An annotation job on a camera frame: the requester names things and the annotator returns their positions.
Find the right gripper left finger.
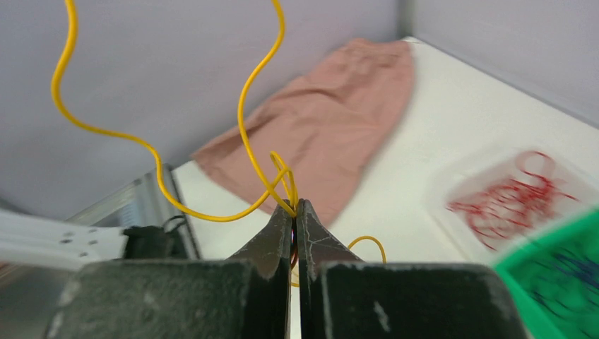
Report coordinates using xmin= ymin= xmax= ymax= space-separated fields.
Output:
xmin=44 ymin=208 xmax=294 ymax=338

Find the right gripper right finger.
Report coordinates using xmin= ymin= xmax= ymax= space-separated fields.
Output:
xmin=295 ymin=199 xmax=527 ymax=338

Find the red thin cable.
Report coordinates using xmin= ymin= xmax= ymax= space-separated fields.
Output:
xmin=445 ymin=150 xmax=579 ymax=251

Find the purple thin cable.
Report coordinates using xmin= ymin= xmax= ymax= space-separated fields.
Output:
xmin=528 ymin=248 xmax=599 ymax=319

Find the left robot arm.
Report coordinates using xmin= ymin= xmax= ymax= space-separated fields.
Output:
xmin=1 ymin=210 xmax=188 ymax=271

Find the pink cloth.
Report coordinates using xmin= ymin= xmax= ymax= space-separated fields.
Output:
xmin=191 ymin=38 xmax=417 ymax=228

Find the clear plastic bin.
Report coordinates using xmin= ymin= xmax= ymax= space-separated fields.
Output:
xmin=424 ymin=144 xmax=598 ymax=263

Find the green plastic bin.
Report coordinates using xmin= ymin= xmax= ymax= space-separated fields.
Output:
xmin=494 ymin=208 xmax=598 ymax=338

